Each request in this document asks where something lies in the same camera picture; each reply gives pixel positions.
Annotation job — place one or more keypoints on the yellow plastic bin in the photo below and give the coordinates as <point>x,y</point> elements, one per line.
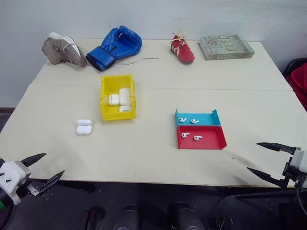
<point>112,83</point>

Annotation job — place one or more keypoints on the beige sneaker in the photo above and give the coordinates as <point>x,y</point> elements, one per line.
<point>63,50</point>

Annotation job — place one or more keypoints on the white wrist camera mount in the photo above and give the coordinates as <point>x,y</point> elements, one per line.
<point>299,160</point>
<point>12,176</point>

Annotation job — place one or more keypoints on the grey-green book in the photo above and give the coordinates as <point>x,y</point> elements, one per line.
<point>225,48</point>

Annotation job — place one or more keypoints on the red tray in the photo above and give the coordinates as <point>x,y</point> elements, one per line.
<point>211,139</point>

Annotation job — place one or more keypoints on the red shoe with beige laces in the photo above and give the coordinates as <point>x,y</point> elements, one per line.
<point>183,51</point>

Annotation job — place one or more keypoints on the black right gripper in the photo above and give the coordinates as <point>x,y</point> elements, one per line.
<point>289,176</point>

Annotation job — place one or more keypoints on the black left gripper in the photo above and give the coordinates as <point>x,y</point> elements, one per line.
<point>27,187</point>

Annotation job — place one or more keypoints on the grey glove lace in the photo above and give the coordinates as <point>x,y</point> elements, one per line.
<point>141,59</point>

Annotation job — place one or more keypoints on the teal tray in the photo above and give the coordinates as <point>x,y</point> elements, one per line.
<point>206,119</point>

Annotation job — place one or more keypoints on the white earbud cases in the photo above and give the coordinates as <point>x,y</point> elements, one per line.
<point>125,96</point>

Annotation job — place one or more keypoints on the white earbud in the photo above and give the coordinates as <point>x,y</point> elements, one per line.
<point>193,121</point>
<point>197,138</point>
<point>182,119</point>
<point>184,135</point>

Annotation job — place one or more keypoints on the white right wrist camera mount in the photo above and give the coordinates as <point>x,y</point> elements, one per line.
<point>299,160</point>

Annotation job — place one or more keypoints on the red bag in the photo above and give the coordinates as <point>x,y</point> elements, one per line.
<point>299,83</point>

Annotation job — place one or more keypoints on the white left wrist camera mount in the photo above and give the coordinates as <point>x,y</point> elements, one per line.
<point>12,176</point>

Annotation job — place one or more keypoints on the blue boxing glove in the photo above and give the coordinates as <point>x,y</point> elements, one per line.
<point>117,45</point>

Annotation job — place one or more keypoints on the black chair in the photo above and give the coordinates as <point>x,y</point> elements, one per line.
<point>293,64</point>

